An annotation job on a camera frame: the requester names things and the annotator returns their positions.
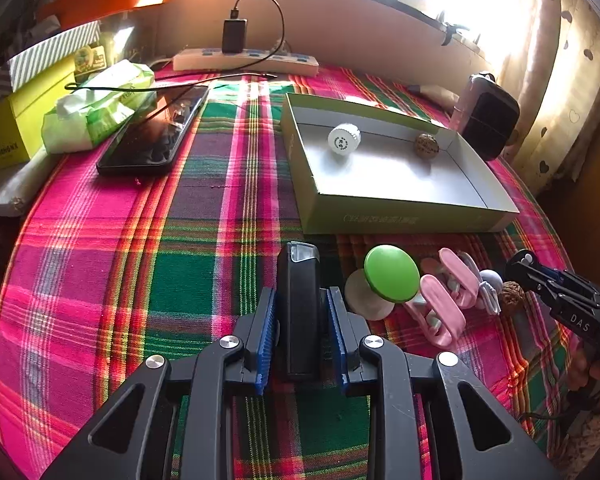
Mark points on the brown walnut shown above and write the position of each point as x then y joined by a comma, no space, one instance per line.
510,300
425,146

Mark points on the white egg-shaped object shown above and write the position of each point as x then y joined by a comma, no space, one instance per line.
491,277

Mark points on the small green yellow packet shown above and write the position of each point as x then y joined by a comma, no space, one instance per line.
91,58

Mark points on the black window latch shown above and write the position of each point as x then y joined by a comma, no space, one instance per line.
452,32

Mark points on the heart print curtain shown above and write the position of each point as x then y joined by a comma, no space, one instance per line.
570,85

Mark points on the black smartphone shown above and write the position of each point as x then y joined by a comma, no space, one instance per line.
145,145

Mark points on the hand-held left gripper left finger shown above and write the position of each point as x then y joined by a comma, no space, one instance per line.
266,340

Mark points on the plaid tablecloth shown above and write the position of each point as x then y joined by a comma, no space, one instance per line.
130,260

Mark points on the black charger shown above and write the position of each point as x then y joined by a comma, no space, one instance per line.
234,35

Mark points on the white power strip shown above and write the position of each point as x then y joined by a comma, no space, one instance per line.
290,64

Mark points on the pink plastic clip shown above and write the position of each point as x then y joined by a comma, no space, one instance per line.
437,305
455,270

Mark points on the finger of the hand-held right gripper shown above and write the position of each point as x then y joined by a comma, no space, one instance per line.
575,300
522,270

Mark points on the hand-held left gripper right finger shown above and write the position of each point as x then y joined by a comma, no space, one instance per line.
337,340

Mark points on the yellow-green cardboard box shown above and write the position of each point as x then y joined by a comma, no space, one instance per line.
10,130

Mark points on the white round bottle cap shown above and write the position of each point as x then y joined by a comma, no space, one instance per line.
343,139

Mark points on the white striped box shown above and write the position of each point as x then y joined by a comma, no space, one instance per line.
45,55

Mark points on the white flat box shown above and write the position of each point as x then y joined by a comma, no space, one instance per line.
10,195

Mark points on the black lighter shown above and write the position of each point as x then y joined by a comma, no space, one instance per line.
300,310

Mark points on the green wet wipes pack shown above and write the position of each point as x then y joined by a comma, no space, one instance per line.
105,110

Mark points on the green cardboard box tray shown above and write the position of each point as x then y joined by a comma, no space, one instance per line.
395,180

